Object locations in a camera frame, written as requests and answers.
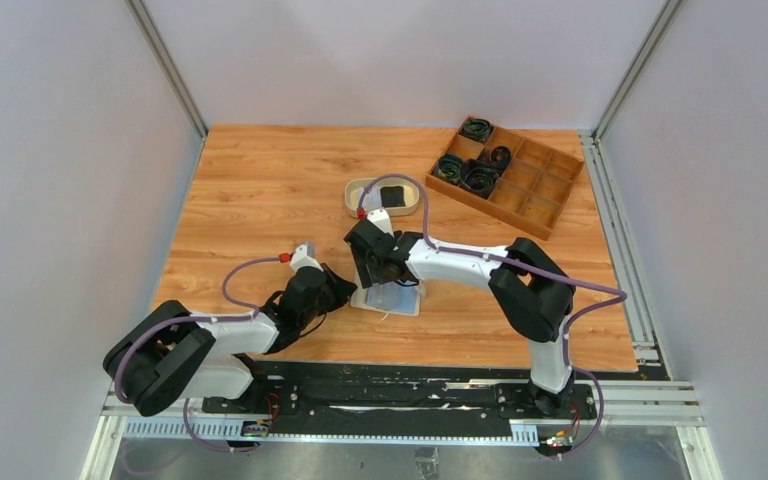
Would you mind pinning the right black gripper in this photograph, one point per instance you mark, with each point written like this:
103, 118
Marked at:
369, 272

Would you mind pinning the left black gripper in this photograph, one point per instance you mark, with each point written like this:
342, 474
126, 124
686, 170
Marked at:
341, 289

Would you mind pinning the beige card holder wallet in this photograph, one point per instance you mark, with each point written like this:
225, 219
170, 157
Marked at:
389, 299

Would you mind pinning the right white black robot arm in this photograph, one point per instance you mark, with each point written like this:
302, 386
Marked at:
528, 286

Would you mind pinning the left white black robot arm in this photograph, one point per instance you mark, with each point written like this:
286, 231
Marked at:
176, 353

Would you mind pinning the white card in tray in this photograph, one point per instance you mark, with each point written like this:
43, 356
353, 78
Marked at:
372, 199

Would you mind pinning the black card in tray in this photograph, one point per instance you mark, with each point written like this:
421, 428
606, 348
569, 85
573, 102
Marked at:
393, 196

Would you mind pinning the beige oval tray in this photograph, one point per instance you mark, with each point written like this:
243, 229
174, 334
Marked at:
354, 188

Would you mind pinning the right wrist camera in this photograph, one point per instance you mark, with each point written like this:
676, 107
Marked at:
381, 219

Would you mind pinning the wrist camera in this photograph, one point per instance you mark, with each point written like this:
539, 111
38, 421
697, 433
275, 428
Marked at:
381, 219
303, 256

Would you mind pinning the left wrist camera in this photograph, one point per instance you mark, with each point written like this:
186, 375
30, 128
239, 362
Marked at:
303, 256

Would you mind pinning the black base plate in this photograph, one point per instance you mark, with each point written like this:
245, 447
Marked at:
399, 400

